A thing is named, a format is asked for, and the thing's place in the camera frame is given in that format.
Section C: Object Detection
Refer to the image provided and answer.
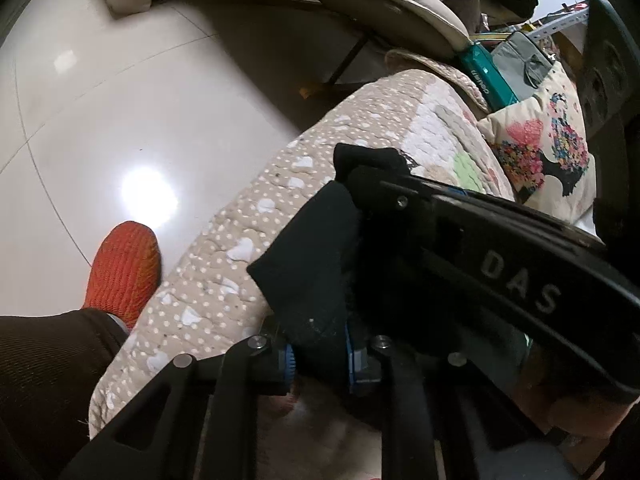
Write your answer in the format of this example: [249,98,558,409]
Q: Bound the grey metal shelf rack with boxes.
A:
[529,9,592,43]

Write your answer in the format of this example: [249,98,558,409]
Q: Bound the beige padded mat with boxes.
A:
[277,0,472,59]

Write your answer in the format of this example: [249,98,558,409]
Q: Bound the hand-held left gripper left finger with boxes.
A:
[60,335,297,480]

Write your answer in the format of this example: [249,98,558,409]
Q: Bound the grey bag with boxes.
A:
[491,30,557,102]

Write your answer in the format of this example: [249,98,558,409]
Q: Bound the person's right hand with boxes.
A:
[515,342,632,443]

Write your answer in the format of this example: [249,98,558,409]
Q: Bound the beige dotted quilted cover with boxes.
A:
[87,67,517,442]

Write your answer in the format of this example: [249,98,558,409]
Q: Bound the floral printed cushion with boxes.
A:
[476,59,599,226]

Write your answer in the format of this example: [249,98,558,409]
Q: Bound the person's dark trouser leg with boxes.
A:
[0,307,129,480]

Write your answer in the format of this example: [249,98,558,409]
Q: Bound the dark furniture panel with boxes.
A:
[581,0,640,243]

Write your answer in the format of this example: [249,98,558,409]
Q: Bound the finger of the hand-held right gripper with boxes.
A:
[345,166,468,241]

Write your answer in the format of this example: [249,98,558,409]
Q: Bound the teal box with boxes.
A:
[456,41,522,112]

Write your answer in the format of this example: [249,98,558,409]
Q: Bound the orange knitted slipper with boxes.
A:
[81,220,162,329]

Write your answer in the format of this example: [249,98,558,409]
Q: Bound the black pants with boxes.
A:
[247,142,416,357]

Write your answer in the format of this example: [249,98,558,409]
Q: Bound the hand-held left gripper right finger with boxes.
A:
[344,321,568,480]

